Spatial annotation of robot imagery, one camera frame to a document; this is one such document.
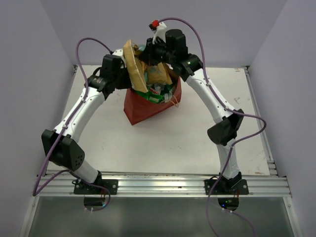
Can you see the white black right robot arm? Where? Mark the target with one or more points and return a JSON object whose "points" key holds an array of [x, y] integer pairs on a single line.
{"points": [[227, 122]]}

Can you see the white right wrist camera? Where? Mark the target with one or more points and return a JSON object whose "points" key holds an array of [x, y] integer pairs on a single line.
{"points": [[159, 29]]}

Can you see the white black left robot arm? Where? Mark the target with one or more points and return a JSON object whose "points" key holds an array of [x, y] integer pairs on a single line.
{"points": [[61, 144]]}

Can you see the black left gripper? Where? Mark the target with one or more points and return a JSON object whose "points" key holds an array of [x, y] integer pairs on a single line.
{"points": [[127, 83]]}

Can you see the aluminium table frame rail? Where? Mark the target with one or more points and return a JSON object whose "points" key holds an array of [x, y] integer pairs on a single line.
{"points": [[170, 155]]}

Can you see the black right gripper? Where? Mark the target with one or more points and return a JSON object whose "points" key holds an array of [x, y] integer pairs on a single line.
{"points": [[147, 56]]}

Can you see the red brown paper bag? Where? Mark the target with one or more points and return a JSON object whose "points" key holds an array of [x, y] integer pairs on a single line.
{"points": [[138, 109]]}

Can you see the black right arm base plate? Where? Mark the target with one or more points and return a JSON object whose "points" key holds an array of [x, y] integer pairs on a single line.
{"points": [[235, 186]]}

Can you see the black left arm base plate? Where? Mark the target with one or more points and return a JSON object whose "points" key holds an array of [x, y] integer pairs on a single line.
{"points": [[104, 186]]}

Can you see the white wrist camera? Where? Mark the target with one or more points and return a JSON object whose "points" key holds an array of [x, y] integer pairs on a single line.
{"points": [[118, 53], [159, 29]]}

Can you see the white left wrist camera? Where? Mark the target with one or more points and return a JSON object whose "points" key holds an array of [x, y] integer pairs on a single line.
{"points": [[118, 53]]}

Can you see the dark green chips bag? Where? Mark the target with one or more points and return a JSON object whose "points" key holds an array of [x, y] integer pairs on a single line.
{"points": [[158, 93]]}

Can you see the tan kettle chips bag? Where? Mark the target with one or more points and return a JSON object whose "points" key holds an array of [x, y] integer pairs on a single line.
{"points": [[140, 73]]}

